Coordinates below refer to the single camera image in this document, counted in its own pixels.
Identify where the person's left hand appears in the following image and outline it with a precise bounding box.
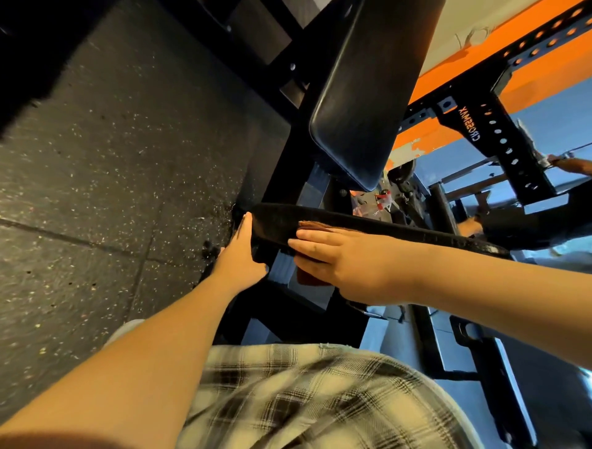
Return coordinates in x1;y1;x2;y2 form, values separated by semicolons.
209;212;270;297

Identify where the person's right hand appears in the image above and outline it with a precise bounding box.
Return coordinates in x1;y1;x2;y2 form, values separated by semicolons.
288;228;421;307

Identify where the brown cleaning cloth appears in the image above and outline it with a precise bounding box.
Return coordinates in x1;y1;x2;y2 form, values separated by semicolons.
294;220;345;287

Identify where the person's right forearm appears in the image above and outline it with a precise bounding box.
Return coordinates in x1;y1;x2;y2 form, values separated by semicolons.
411;243;592;371

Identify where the person's left forearm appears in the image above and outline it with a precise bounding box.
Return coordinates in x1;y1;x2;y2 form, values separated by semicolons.
0;273;241;449

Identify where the plaid shirt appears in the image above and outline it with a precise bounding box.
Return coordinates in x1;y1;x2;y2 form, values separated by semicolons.
176;343;485;449

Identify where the black bench backrest pad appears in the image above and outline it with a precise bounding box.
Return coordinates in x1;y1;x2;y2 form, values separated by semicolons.
308;0;447;193

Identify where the silver barbell bar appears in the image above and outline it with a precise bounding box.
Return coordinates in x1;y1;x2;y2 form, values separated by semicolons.
538;142;592;165

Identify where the black metal bench frame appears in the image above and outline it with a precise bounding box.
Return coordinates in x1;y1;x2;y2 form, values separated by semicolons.
157;0;539;449

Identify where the black perforated rack frame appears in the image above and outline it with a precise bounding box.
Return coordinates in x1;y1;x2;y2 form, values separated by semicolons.
397;4;592;207

